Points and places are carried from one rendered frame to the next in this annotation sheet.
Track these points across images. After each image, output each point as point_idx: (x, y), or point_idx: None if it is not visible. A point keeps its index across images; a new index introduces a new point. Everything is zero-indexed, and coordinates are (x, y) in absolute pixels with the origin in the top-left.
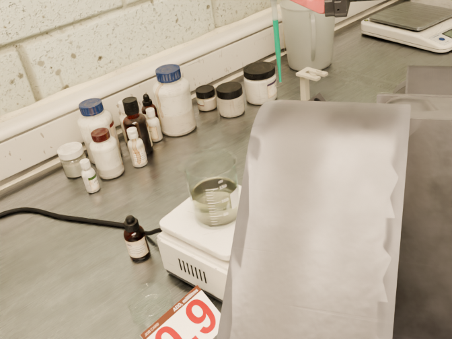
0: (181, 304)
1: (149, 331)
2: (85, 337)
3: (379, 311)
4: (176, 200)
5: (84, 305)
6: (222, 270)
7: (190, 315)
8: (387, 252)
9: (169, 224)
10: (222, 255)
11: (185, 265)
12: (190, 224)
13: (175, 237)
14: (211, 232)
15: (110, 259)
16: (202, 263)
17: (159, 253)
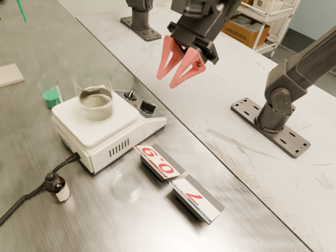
0: (145, 155)
1: (162, 173)
2: (136, 232)
3: None
4: (6, 165)
5: (102, 238)
6: (139, 124)
7: (150, 155)
8: None
9: (92, 138)
10: (138, 115)
11: (114, 149)
12: (99, 127)
13: (98, 143)
14: (114, 117)
15: (55, 219)
16: (127, 133)
17: (70, 180)
